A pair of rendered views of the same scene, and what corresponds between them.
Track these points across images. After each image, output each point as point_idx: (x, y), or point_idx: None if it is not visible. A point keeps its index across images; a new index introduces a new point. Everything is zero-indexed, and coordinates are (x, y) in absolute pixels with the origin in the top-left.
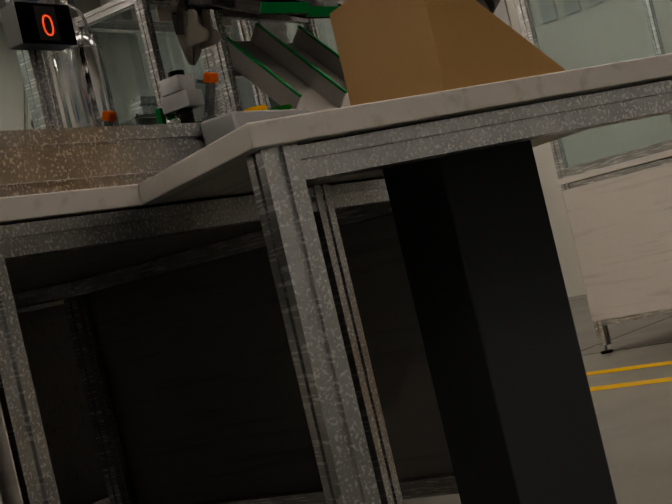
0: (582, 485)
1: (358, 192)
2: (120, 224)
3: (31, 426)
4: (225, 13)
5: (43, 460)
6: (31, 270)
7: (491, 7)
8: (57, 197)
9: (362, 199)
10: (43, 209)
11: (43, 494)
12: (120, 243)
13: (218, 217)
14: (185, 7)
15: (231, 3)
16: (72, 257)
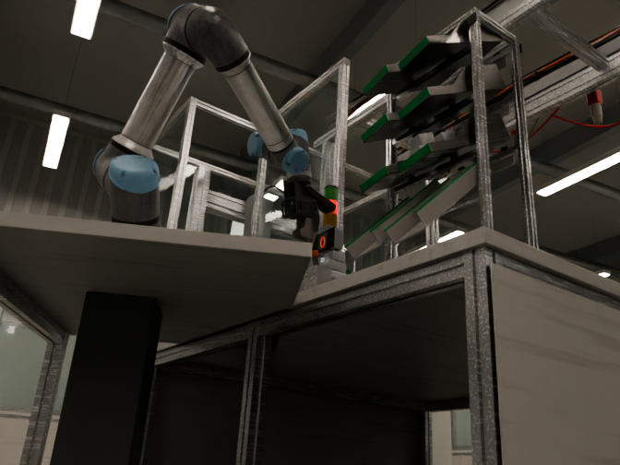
0: None
1: (282, 321)
2: (179, 352)
3: None
4: (397, 189)
5: None
6: (467, 364)
7: (113, 220)
8: (160, 343)
9: (279, 326)
10: (157, 348)
11: None
12: (190, 360)
13: (205, 346)
14: (300, 220)
15: (295, 211)
16: (428, 358)
